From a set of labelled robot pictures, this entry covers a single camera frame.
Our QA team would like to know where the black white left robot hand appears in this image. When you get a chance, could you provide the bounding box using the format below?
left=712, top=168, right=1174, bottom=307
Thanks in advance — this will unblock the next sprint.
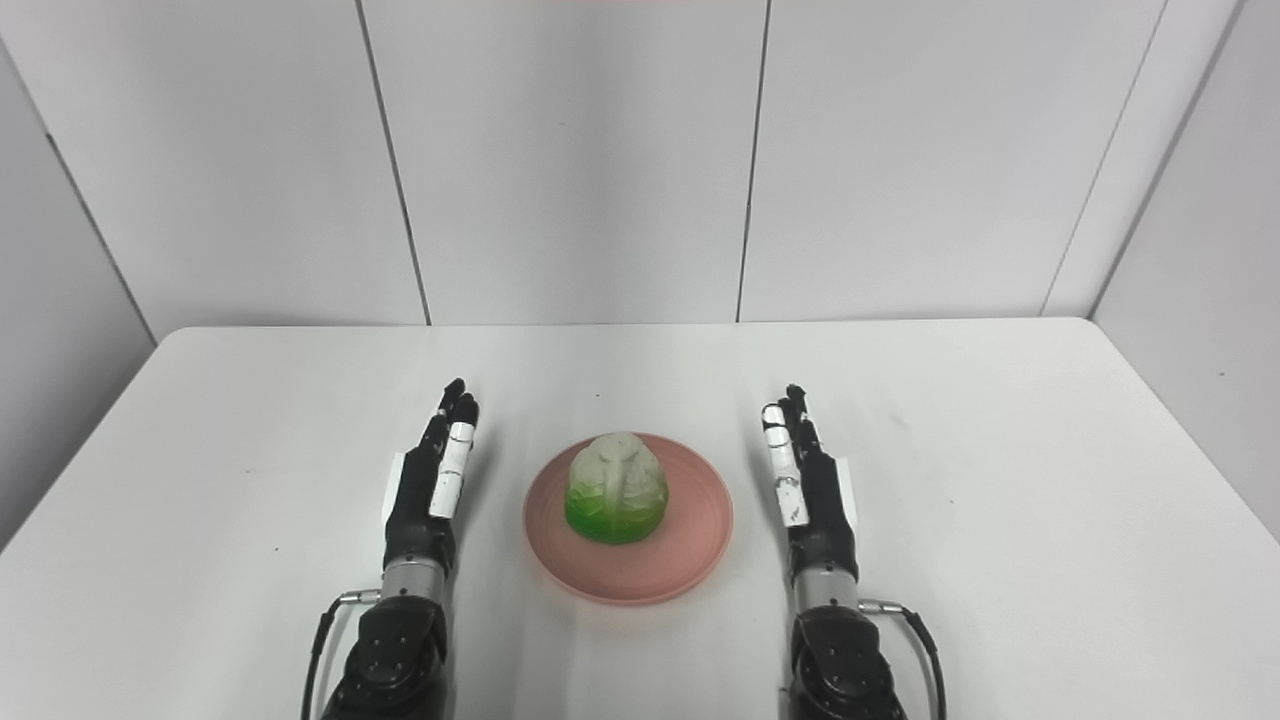
left=382, top=377, right=481, bottom=577

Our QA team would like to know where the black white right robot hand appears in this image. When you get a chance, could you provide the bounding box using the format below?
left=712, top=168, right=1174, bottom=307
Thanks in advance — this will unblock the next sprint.
left=761, top=384, right=860, bottom=586

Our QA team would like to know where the pink round plate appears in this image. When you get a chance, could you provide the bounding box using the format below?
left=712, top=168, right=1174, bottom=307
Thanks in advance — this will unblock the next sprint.
left=523, top=432, right=734, bottom=607

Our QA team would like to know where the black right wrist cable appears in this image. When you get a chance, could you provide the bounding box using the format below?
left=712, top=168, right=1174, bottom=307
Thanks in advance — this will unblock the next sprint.
left=858, top=598, right=947, bottom=720

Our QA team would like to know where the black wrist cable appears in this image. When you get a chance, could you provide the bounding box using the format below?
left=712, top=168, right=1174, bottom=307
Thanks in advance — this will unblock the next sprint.
left=858, top=598, right=947, bottom=720
left=300, top=590, right=383, bottom=720

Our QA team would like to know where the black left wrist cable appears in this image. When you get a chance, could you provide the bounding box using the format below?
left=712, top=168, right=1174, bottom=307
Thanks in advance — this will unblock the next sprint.
left=300, top=590, right=383, bottom=720

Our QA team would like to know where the green white toy cabbage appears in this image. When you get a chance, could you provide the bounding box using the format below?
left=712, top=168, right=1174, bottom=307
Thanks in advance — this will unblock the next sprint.
left=564, top=431, right=669, bottom=546

